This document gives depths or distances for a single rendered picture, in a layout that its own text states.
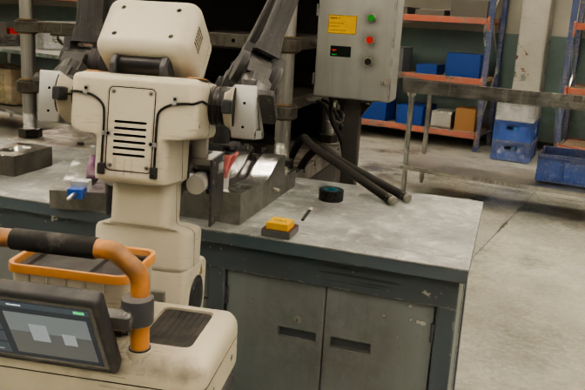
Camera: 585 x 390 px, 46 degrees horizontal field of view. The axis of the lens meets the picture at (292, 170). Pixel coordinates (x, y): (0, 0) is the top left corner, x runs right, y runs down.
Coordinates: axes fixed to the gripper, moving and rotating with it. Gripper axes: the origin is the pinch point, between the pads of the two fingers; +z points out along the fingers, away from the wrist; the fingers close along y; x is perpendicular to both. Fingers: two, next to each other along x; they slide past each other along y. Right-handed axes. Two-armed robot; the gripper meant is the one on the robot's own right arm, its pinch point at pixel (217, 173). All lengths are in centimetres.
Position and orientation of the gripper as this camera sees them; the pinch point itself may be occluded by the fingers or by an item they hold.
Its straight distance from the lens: 191.7
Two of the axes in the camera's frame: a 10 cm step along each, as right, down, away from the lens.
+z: -0.8, 9.7, 2.2
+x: -3.0, 1.8, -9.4
